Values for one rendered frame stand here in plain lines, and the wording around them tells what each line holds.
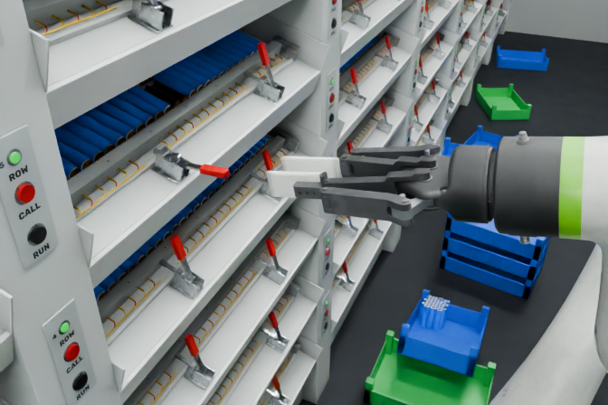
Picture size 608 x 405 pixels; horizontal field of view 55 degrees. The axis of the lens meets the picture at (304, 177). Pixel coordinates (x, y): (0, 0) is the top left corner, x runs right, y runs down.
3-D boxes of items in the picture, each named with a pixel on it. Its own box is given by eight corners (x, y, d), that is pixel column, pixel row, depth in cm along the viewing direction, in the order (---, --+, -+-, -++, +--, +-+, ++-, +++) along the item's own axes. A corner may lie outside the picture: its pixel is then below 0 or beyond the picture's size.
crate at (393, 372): (491, 383, 159) (496, 362, 155) (479, 444, 143) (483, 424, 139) (385, 349, 170) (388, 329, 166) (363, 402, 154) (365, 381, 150)
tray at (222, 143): (314, 91, 109) (330, 46, 103) (85, 296, 61) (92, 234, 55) (223, 44, 112) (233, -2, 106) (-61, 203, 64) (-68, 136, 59)
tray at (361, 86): (406, 67, 173) (425, 25, 165) (330, 157, 126) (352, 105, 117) (346, 37, 176) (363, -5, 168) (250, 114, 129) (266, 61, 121)
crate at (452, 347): (419, 312, 183) (423, 288, 181) (484, 331, 176) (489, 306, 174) (395, 353, 155) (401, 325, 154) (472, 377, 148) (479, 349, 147)
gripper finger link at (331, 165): (336, 160, 63) (338, 156, 64) (280, 158, 66) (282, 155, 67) (340, 183, 64) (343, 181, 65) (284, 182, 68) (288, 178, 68)
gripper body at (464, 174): (490, 242, 54) (393, 234, 58) (503, 196, 60) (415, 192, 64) (486, 170, 50) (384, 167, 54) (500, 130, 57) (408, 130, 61)
